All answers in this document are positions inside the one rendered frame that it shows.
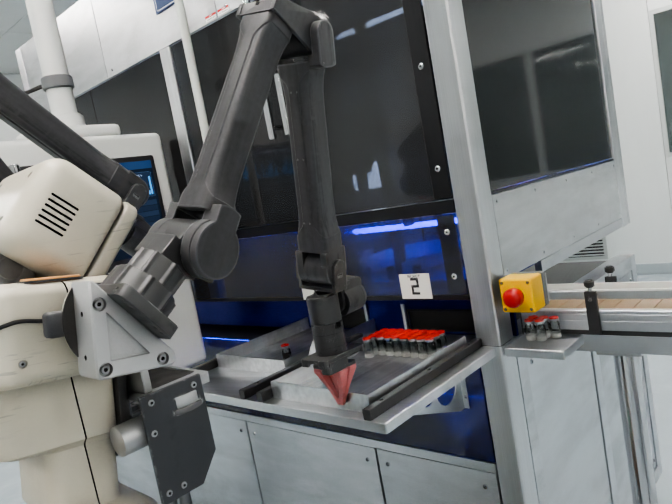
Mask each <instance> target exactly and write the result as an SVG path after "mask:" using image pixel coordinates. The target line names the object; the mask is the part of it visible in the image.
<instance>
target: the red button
mask: <svg viewBox="0 0 672 504"><path fill-rule="evenodd" d="M523 301H524V296H523V294H522V292H521V291H520V290H519V289H517V288H510V289H508V290H506V291H505V292H504V294H503V302H504V304H505V305H506V306H507V307H509V308H517V307H519V306H520V305H522V303H523Z"/></svg>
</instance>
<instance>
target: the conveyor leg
mask: <svg viewBox="0 0 672 504"><path fill-rule="evenodd" d="M596 354H597V355H611V356H613V360H614V367H615V375H616V382H617V390H618V397H619V404H620V412H621V419H622V427H623V434H624V441H625V449H626V456H627V464H628V471H629V478H630V486H631V493H632V501H633V504H658V499H657V492H656V484H655V476H654V469H653V461H652V453H651V445H650V438H649V430H648V422H647V415H646V407H645V399H644V392H643V384H642V376H641V369H640V361H639V357H642V356H643V355H644V354H630V353H611V352H596Z"/></svg>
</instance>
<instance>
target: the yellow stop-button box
mask: <svg viewBox="0 0 672 504"><path fill-rule="evenodd" d="M499 286H500V292H501V299H502V305H503V311H504V312H520V313H535V312H537V311H538V310H540V309H541V308H543V307H544V306H546V305H548V304H549V299H548V292H547V285H546V278H545V272H544V271H529V272H513V273H511V274H509V275H507V276H505V277H503V278H502V279H500V280H499ZM510 288H517V289H519V290H520V291H521V292H522V294H523V296H524V301H523V303H522V305H520V306H519V307H517V308H509V307H507V306H506V305H505V304H504V302H503V294H504V292H505V291H506V290H508V289H510Z"/></svg>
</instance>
